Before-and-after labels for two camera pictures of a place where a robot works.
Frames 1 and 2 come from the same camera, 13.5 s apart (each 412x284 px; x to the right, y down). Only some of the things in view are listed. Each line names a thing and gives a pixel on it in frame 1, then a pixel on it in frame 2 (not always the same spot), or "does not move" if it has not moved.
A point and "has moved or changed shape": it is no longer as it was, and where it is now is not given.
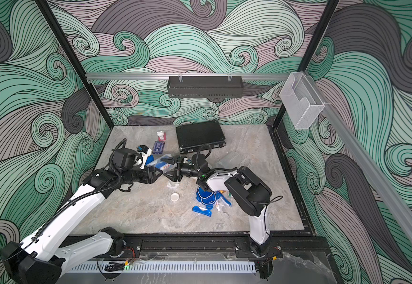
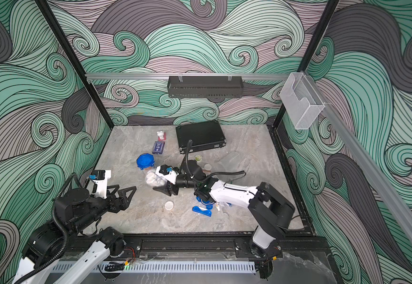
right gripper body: x=189 y=173 -> x=184 y=182
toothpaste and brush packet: x=223 y=200 does not move
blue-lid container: x=231 y=160 does not move
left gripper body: x=144 y=176 -> x=111 y=204
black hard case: x=190 y=136 does not move
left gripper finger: x=158 y=173 -> x=124 y=200
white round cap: x=174 y=196 -> x=169 y=205
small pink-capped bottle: x=161 y=135 does not move
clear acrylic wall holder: x=301 y=100 does not move
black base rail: x=217 y=245 does not move
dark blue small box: x=158 y=147 does not move
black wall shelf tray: x=205 y=86 does not move
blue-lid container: x=156 y=161 has moved or changed shape
